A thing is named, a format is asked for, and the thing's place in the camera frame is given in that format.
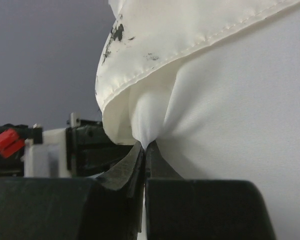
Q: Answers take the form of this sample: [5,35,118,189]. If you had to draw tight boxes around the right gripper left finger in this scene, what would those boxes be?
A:
[96,142,145,235]

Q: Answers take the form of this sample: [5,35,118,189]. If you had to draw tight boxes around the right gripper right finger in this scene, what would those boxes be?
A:
[145,141,183,180]

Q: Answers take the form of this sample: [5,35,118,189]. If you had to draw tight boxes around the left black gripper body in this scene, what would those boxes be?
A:
[66,112,133,177]

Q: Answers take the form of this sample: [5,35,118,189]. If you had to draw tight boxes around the white pillow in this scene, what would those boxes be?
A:
[129,29,300,240]

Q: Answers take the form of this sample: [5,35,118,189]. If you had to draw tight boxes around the cream pillowcase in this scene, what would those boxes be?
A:
[95,0,300,147]

